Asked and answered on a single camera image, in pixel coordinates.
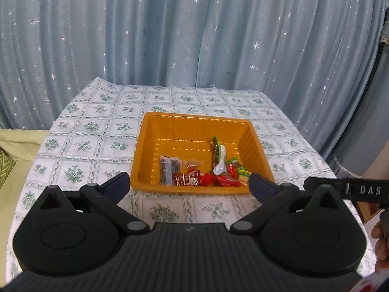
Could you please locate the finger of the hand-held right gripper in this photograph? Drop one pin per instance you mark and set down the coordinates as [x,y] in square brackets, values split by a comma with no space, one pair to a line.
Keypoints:
[322,181]

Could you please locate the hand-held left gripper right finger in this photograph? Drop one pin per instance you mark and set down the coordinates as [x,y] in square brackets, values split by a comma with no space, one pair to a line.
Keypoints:
[258,185]

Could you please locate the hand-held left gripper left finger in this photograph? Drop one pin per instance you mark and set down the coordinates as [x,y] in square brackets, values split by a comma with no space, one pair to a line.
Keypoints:
[120,184]

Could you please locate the yellow candy packet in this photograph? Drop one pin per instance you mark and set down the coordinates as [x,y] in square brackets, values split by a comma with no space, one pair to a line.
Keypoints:
[243,175]

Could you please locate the red patterned candy packet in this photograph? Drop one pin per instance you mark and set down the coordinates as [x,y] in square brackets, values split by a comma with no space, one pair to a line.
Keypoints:
[232,169]

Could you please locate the small red candy packet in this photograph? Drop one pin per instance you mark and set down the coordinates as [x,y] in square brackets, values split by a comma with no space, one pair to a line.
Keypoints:
[226,181]

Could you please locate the small green candy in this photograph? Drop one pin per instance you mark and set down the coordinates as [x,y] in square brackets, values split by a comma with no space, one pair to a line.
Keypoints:
[233,159]

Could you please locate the white snack wrapper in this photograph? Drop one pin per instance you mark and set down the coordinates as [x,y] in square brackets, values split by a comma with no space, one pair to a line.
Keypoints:
[221,165]

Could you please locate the black striped clear snack packet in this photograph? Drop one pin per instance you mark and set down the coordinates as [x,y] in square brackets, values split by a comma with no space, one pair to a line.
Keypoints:
[168,170]

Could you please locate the red cartoon candy packet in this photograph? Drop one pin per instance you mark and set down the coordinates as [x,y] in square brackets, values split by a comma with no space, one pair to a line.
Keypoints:
[185,178]

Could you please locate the clear brown snack packet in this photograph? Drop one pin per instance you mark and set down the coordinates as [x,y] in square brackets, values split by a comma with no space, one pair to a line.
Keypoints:
[191,164]

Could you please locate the orange plastic tray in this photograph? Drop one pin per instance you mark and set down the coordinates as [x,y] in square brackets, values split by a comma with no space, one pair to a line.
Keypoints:
[182,130]

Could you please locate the person's right hand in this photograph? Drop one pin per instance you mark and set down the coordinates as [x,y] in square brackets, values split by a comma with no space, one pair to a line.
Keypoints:
[381,246]

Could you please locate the floral checked tablecloth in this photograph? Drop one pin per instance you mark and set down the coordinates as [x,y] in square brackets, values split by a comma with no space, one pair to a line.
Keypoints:
[100,127]

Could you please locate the grey lace-trimmed cover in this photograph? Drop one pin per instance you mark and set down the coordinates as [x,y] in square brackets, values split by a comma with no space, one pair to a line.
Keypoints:
[364,121]

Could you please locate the person's red patterned clothing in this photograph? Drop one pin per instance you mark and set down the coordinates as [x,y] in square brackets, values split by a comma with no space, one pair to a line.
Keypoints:
[372,284]

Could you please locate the light green sofa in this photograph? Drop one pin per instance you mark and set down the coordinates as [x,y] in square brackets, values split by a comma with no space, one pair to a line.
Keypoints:
[18,140]

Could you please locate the green zigzag cushion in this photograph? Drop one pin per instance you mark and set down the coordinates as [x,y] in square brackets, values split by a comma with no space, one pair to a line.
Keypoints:
[5,167]

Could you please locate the blue starred curtain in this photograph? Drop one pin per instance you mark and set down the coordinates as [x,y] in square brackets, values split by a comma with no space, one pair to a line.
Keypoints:
[182,30]

